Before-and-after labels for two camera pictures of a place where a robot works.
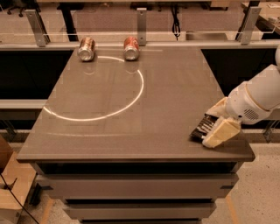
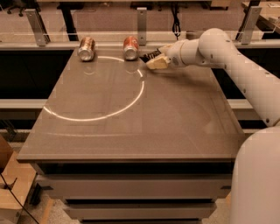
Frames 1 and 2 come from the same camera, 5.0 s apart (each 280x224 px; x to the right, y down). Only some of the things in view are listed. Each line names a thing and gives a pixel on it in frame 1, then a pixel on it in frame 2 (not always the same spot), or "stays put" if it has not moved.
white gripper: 242,105 → 174,53
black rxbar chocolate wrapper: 203,128 → 149,55
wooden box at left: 16,181 stays put
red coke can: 131,48 stays put
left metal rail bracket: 38,27 stays put
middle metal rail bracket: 142,25 stays put
